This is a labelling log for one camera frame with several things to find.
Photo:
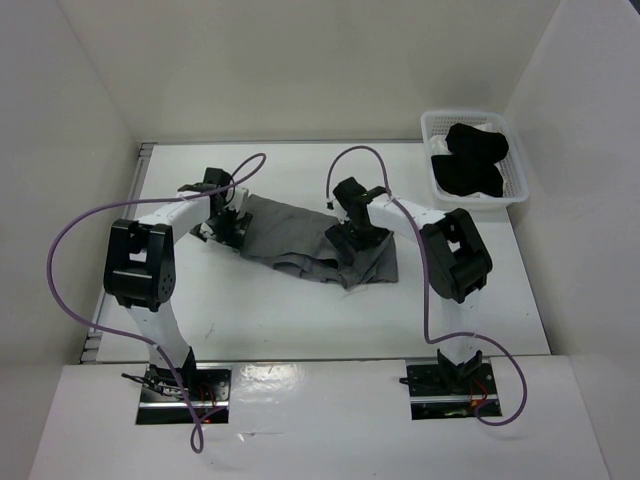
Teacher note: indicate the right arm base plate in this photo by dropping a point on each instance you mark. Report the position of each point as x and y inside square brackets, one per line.
[430, 398]

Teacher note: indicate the white plastic basket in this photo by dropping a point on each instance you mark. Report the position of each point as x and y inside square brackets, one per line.
[436, 124]

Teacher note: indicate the black skirt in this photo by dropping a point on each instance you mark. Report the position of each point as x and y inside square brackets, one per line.
[470, 165]

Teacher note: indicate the white garment in basket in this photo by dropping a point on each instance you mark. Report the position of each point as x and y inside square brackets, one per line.
[440, 147]

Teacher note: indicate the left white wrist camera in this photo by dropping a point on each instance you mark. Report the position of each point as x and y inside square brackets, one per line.
[235, 198]

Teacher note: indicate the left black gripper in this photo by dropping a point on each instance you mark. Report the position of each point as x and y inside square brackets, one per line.
[230, 236]

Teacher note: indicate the grey pleated skirt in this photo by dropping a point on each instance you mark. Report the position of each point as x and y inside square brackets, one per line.
[292, 240]

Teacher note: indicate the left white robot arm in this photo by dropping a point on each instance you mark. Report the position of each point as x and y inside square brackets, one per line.
[140, 268]

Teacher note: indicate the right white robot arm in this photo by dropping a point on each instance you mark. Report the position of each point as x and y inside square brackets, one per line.
[455, 260]

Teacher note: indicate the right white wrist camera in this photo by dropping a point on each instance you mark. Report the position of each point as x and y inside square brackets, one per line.
[336, 210]

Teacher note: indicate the aluminium table edge rail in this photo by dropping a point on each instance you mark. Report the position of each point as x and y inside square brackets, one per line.
[118, 268]

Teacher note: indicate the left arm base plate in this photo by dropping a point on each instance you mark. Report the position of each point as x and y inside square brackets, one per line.
[161, 402]

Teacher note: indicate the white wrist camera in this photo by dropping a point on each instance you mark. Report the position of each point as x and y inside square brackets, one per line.
[235, 198]
[336, 210]

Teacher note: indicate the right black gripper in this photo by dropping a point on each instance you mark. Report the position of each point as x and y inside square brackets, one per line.
[338, 234]

